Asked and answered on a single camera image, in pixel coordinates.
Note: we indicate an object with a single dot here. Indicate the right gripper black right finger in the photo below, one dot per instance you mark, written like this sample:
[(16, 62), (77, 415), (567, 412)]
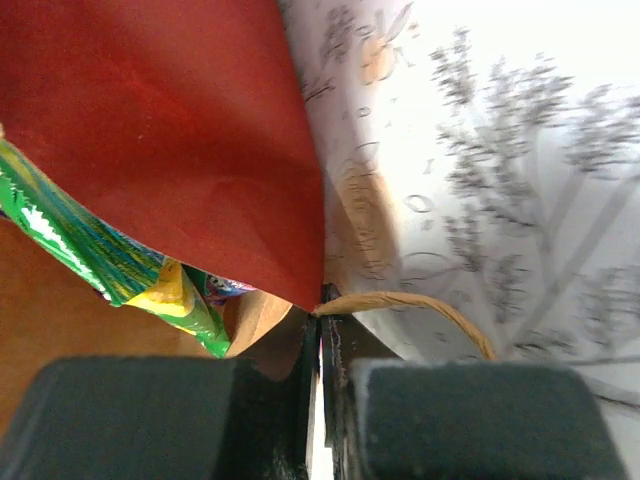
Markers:
[(388, 418)]

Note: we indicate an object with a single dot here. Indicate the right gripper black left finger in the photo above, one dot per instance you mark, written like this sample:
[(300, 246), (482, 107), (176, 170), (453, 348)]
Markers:
[(114, 417)]

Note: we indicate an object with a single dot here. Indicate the pink purple Fox's candy bag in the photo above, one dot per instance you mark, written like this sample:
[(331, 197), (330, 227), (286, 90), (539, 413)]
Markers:
[(218, 290)]

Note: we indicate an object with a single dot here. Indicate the green candy packet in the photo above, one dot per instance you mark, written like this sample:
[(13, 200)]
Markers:
[(123, 271)]

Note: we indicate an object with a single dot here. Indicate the red paper bag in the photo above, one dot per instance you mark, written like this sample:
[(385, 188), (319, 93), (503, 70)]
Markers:
[(236, 137)]

